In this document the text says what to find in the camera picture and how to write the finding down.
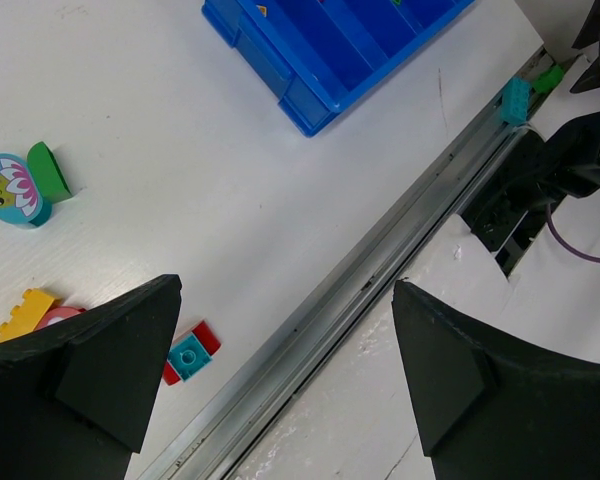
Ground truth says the small green lego brick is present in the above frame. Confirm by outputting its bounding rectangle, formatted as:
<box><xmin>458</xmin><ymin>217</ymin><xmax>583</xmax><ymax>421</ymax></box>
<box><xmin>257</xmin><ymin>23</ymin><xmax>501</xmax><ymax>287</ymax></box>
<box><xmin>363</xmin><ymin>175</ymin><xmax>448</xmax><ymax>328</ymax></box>
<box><xmin>531</xmin><ymin>65</ymin><xmax>564</xmax><ymax>94</ymax></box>

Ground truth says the teal flower lego piece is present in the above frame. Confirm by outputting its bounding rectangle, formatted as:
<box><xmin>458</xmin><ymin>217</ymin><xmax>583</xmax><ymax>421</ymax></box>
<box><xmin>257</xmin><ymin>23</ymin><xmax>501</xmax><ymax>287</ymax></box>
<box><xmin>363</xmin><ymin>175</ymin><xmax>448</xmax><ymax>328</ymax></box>
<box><xmin>0</xmin><ymin>153</ymin><xmax>52</xmax><ymax>227</ymax></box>

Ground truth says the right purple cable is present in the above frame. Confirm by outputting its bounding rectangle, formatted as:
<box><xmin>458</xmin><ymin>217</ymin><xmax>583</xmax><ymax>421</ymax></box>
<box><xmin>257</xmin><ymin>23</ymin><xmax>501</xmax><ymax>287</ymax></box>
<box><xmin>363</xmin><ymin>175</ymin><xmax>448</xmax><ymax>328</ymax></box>
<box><xmin>546</xmin><ymin>199</ymin><xmax>600</xmax><ymax>264</ymax></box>

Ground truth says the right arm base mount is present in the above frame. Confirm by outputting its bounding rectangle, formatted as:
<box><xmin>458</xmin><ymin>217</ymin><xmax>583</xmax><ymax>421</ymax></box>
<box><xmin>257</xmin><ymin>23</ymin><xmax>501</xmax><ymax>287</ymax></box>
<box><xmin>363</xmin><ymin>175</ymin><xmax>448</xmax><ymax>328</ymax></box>
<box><xmin>461</xmin><ymin>132</ymin><xmax>566</xmax><ymax>276</ymax></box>

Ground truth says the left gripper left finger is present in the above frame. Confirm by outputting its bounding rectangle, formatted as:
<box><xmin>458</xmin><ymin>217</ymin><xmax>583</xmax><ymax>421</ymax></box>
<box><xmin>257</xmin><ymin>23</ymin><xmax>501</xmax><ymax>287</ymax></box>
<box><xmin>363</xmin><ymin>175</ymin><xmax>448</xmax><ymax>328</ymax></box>
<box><xmin>0</xmin><ymin>274</ymin><xmax>182</xmax><ymax>479</ymax></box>

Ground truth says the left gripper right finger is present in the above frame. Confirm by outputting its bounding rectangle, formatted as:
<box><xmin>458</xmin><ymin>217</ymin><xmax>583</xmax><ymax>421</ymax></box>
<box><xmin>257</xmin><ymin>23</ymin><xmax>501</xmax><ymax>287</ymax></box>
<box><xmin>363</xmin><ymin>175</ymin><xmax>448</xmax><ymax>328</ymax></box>
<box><xmin>392</xmin><ymin>281</ymin><xmax>600</xmax><ymax>479</ymax></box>

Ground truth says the red yellow flower lego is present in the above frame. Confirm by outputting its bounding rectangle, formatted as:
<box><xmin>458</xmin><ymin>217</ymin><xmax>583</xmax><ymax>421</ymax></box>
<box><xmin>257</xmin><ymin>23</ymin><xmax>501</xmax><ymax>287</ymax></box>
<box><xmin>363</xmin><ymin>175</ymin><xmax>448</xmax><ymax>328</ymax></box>
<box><xmin>0</xmin><ymin>289</ymin><xmax>86</xmax><ymax>343</ymax></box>

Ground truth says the green rounded lego piece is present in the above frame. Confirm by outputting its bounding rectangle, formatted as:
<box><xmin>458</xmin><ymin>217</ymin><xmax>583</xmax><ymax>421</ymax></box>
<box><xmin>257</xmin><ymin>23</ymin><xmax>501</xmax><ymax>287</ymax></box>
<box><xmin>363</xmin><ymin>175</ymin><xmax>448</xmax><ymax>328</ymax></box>
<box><xmin>27</xmin><ymin>142</ymin><xmax>73</xmax><ymax>204</ymax></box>

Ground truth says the blue plastic sorting bin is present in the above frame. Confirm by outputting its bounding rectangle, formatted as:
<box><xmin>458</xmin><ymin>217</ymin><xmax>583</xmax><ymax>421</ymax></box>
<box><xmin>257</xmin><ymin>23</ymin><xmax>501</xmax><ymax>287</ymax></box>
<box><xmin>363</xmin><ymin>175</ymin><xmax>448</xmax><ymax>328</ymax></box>
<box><xmin>201</xmin><ymin>0</ymin><xmax>470</xmax><ymax>137</ymax></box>

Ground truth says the red teal lego stack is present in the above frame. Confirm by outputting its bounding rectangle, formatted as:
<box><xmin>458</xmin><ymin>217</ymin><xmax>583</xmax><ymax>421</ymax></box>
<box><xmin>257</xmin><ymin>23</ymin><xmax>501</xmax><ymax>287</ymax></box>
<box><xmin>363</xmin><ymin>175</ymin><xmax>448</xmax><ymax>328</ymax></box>
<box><xmin>162</xmin><ymin>320</ymin><xmax>222</xmax><ymax>386</ymax></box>

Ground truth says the aluminium rail frame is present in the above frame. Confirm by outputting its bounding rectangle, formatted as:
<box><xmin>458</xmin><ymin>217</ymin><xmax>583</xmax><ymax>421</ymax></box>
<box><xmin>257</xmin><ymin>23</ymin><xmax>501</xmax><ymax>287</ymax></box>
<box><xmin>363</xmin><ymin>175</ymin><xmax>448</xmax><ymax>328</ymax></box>
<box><xmin>137</xmin><ymin>36</ymin><xmax>544</xmax><ymax>479</ymax></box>

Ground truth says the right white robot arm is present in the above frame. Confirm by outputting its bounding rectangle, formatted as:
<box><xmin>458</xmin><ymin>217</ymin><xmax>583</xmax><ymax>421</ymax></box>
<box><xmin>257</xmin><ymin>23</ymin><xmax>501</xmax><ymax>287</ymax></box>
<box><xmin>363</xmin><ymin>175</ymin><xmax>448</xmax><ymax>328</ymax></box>
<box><xmin>530</xmin><ymin>1</ymin><xmax>600</xmax><ymax>198</ymax></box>

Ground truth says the teal rectangular lego brick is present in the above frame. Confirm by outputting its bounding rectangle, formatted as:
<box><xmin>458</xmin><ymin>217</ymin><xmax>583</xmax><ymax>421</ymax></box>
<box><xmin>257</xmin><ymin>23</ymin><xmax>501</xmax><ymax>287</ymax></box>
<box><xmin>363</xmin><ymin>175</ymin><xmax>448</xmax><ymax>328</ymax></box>
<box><xmin>501</xmin><ymin>77</ymin><xmax>531</xmax><ymax>127</ymax></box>

